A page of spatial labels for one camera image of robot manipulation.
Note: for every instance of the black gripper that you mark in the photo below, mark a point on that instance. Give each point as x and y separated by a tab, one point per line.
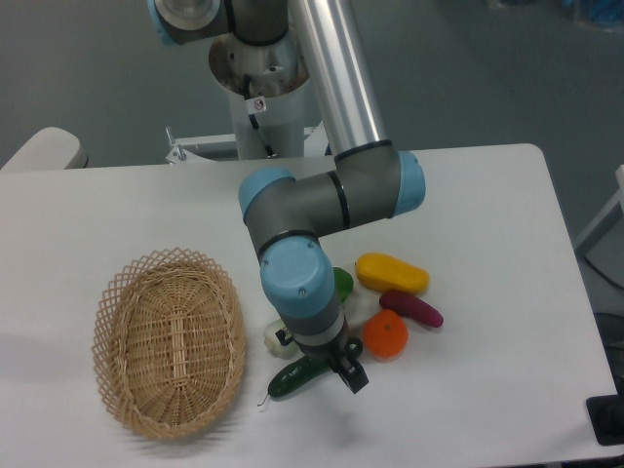
347	367

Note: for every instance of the white chair back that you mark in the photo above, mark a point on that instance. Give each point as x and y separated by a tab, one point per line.
51	149

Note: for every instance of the yellow mango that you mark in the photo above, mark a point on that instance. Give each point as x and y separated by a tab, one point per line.
384	273

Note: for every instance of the woven wicker basket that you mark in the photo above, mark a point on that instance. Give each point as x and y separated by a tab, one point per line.
169	344

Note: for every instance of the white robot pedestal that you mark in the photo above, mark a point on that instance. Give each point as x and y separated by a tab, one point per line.
265	117

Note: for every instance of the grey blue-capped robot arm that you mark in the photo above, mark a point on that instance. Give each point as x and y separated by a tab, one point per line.
286	216

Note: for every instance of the orange fruit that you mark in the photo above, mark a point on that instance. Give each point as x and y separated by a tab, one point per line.
385	335

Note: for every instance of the dark green cucumber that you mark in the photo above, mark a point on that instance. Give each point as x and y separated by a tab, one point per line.
295	375

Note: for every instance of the black device at table edge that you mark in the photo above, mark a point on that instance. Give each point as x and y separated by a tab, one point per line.
606	415

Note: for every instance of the green white bok choy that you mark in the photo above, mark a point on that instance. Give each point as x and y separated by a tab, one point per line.
343	285

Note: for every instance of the white frame at right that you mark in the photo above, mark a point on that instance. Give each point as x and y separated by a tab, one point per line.
606	218

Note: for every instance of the purple eggplant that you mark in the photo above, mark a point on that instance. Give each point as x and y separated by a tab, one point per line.
410	306

